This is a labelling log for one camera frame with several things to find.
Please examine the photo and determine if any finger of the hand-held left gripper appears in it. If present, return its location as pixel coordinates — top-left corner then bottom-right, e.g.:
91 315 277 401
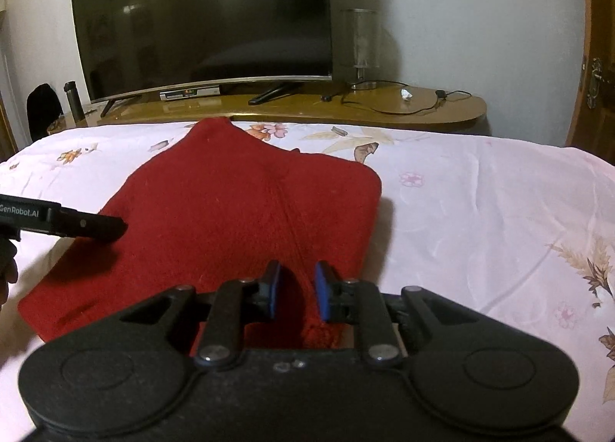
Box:
60 211 130 243

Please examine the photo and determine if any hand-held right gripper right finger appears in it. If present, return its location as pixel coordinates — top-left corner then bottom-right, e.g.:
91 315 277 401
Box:
314 260 482 367

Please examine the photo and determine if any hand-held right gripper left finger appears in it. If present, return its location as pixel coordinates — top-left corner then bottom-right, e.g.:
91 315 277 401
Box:
120 259 282 369

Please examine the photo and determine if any red knit sweater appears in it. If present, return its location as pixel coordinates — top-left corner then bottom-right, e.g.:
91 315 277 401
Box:
18 117 383 352

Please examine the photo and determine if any person's left hand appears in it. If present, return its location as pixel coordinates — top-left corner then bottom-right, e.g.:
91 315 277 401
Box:
0 237 20 314

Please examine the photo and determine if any black chair back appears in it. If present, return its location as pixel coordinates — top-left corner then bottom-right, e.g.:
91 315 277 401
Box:
26 83 63 141

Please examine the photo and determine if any dark thermos bottle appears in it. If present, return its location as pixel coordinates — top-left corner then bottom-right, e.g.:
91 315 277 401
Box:
64 81 84 123

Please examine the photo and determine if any silver set-top box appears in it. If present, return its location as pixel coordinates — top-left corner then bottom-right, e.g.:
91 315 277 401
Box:
160 85 222 102

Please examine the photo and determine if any floral white bed sheet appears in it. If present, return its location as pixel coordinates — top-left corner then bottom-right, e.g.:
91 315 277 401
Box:
0 121 615 442

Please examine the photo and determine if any wooden television table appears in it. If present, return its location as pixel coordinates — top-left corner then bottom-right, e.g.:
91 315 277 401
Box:
47 80 488 138

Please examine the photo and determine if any black flat screen television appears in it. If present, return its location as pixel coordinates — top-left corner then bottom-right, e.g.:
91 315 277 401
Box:
70 0 335 118

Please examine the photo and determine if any glass cylinder table lamp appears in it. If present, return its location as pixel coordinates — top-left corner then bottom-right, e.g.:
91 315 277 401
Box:
341 8 381 91

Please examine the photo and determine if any brown wooden door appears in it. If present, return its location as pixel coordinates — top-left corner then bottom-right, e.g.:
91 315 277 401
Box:
564 0 615 150

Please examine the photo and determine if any black power cable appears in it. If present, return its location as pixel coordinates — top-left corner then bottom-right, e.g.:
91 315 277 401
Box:
321 80 474 116

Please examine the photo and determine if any brass door handle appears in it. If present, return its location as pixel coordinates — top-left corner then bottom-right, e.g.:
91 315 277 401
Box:
587 57 605 110

